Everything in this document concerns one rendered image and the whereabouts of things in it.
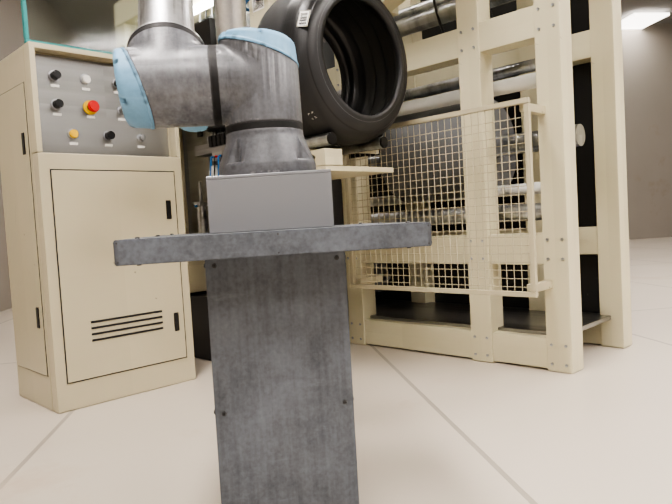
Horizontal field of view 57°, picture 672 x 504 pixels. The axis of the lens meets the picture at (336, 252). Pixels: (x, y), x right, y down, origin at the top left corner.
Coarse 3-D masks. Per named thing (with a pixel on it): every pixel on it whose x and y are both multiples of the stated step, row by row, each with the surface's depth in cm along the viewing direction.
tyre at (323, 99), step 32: (288, 0) 212; (320, 0) 206; (352, 0) 236; (288, 32) 205; (320, 32) 205; (352, 32) 251; (384, 32) 243; (320, 64) 206; (352, 64) 257; (384, 64) 250; (320, 96) 208; (352, 96) 258; (384, 96) 249; (320, 128) 216; (352, 128) 218; (384, 128) 231
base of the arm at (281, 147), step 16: (240, 128) 114; (256, 128) 113; (272, 128) 113; (288, 128) 115; (240, 144) 113; (256, 144) 112; (272, 144) 112; (288, 144) 114; (304, 144) 117; (224, 160) 115; (240, 160) 114; (256, 160) 111; (272, 160) 111; (288, 160) 112; (304, 160) 115
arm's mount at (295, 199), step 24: (216, 192) 109; (240, 192) 110; (264, 192) 110; (288, 192) 111; (312, 192) 111; (216, 216) 109; (240, 216) 110; (264, 216) 110; (288, 216) 111; (312, 216) 112
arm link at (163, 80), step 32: (160, 0) 120; (192, 0) 128; (160, 32) 113; (192, 32) 117; (128, 64) 109; (160, 64) 110; (192, 64) 110; (128, 96) 109; (160, 96) 110; (192, 96) 111
